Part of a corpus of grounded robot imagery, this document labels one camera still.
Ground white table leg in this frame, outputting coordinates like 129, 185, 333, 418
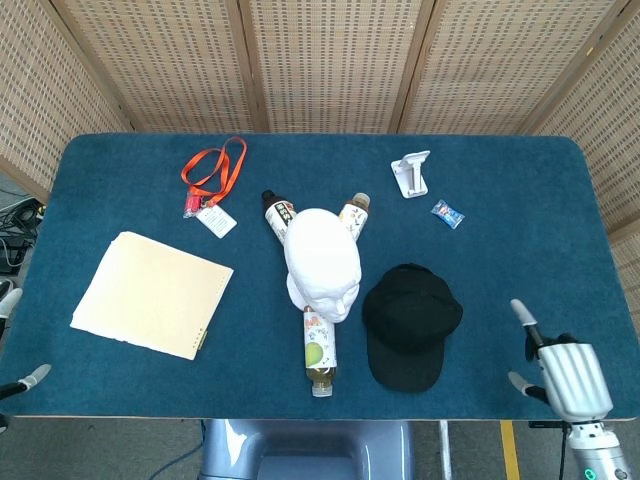
437, 419, 454, 480

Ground black floor cables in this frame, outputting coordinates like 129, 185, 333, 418
0, 187, 49, 274

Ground white phone stand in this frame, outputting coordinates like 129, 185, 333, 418
390, 149, 432, 200

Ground dark bottle black cap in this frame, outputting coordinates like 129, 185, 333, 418
260, 189, 300, 246

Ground black baseball cap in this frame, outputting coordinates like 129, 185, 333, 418
361, 263, 464, 394

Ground beige ring binder notebook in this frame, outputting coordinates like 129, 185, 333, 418
69, 230, 235, 362

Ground white badge card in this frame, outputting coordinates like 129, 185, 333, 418
195, 205, 238, 239

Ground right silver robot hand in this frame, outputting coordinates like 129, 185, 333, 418
508, 298, 615, 427

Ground white foam mannequin head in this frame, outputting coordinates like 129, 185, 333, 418
282, 207, 363, 325

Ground blue cable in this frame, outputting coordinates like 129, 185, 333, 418
172, 422, 209, 480

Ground blue table mat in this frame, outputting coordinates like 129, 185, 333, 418
0, 132, 640, 421

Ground blue candy wrapper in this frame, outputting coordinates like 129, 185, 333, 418
430, 199, 466, 230

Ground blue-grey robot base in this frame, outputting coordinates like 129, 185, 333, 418
199, 418, 416, 480

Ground tea bottle green apple label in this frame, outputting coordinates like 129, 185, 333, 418
300, 304, 341, 399

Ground woven folding screen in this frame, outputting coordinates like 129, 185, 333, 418
0, 0, 640, 301

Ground orange lanyard strap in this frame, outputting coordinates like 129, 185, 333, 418
180, 136, 249, 209

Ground tea bottle brown cap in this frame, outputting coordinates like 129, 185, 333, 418
337, 192, 372, 242

